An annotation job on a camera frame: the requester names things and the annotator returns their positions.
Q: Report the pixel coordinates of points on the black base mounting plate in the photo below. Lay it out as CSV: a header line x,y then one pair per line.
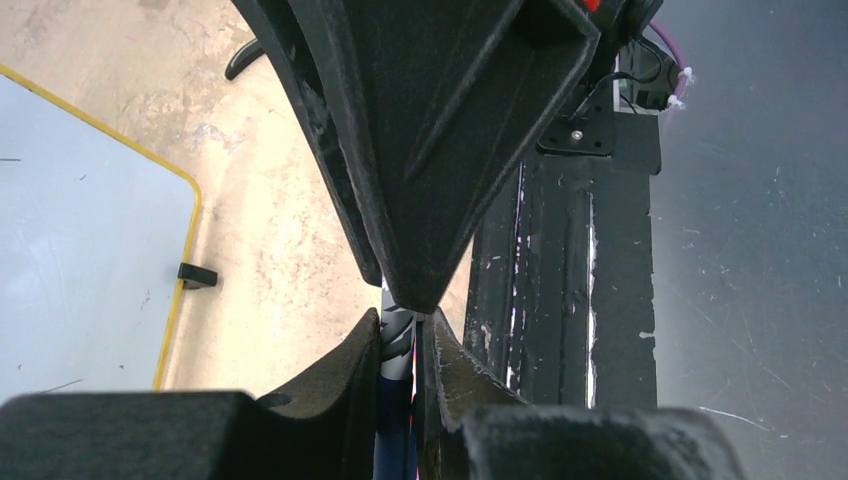
x,y
560,303

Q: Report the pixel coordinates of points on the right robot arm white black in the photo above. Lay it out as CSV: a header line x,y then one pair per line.
x,y
623,26

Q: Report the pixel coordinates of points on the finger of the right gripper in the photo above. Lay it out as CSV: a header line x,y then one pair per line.
x,y
280,35
434,104

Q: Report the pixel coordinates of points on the blue white marker pen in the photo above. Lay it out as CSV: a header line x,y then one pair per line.
x,y
395,451

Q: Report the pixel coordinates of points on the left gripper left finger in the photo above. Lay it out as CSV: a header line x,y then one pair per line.
x,y
328,411

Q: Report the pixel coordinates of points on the black pliers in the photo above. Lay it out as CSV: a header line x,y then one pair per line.
x,y
243,58

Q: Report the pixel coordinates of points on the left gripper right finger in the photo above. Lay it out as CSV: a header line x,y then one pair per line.
x,y
451,383

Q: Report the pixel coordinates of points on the yellow framed whiteboard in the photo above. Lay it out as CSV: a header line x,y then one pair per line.
x,y
95,231

